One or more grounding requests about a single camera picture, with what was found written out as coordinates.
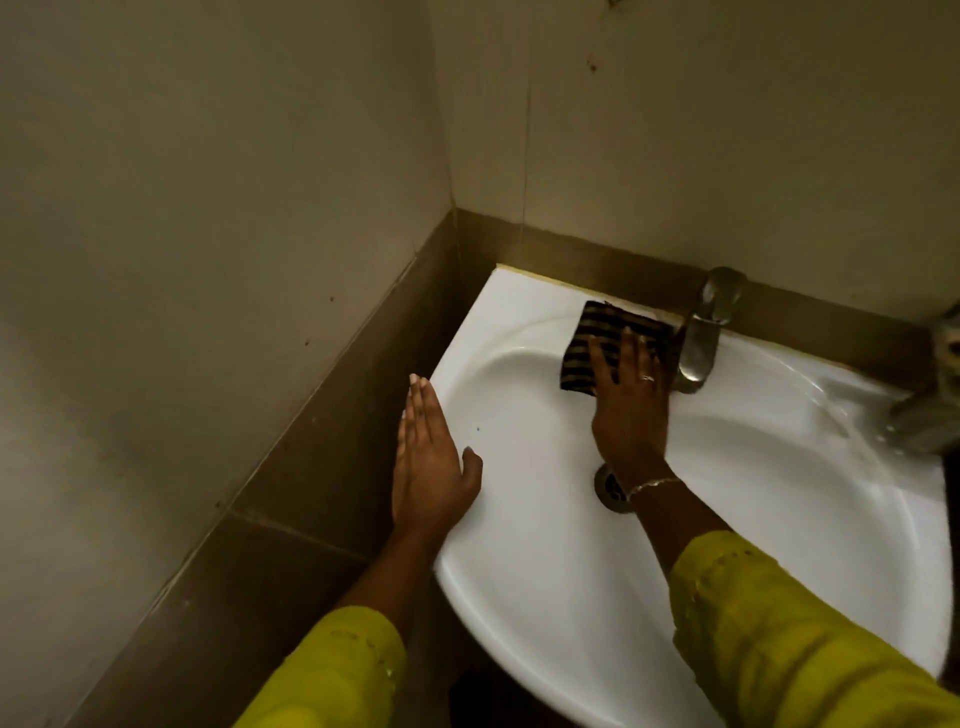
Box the person's left hand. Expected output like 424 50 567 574
391 373 484 543

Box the person's right hand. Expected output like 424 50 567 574
587 327 674 485

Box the black striped cleaning cloth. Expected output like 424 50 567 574
559 300 675 397

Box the person's left forearm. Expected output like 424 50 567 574
232 526 453 728

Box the person's right forearm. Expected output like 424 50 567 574
628 478 960 728

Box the steel basin faucet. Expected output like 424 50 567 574
671 266 749 395

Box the metal sink drain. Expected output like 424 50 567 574
594 462 636 516

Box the white ceramic wash basin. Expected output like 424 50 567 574
431 266 954 728

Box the silver bracelet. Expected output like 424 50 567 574
626 475 686 503

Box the steel wall tap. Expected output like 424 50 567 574
876 303 960 456

